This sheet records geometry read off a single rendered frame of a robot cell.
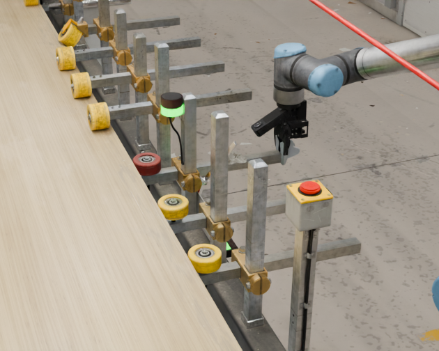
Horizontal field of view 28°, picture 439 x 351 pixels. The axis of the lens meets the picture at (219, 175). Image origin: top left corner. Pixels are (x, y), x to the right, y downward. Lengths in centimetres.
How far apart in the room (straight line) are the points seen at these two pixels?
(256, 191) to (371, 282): 168
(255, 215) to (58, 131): 88
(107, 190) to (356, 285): 149
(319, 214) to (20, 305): 69
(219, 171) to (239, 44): 373
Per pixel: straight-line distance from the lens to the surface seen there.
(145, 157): 249
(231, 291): 230
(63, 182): 241
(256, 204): 199
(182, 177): 248
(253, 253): 206
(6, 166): 251
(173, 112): 237
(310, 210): 170
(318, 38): 608
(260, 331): 218
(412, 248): 383
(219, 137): 217
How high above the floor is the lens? 207
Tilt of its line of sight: 29 degrees down
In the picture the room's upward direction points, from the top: 1 degrees clockwise
